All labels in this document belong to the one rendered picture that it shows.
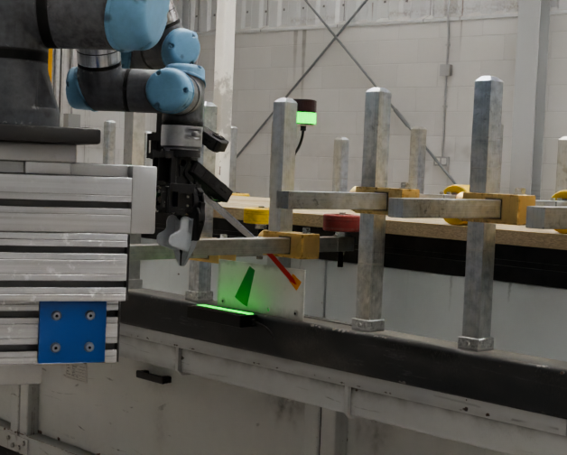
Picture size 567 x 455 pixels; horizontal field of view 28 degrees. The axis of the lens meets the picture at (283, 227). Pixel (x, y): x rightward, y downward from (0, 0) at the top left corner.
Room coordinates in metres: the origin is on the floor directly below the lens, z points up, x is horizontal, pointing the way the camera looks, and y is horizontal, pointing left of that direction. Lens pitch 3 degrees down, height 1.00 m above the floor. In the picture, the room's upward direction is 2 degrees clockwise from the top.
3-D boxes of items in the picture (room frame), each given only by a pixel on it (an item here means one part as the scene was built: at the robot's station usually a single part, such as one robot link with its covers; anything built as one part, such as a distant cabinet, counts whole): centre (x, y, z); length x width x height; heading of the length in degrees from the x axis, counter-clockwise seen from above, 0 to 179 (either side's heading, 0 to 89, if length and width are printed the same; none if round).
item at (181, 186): (2.06, 0.20, 0.96); 0.09 x 0.08 x 0.12; 134
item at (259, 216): (2.55, 0.05, 0.85); 0.08 x 0.08 x 0.11
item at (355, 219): (2.37, -0.12, 0.85); 0.08 x 0.08 x 0.11
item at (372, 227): (2.12, -0.17, 0.92); 0.04 x 0.04 x 0.48; 44
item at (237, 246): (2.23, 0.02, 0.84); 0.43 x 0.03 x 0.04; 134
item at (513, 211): (1.93, -0.36, 0.95); 0.14 x 0.06 x 0.05; 44
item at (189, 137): (2.07, 0.19, 1.05); 0.08 x 0.08 x 0.05
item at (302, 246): (2.29, -0.01, 0.85); 0.14 x 0.06 x 0.05; 44
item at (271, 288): (2.31, 0.04, 0.75); 0.26 x 0.01 x 0.10; 44
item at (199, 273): (2.48, 0.18, 0.90); 0.04 x 0.04 x 0.48; 44
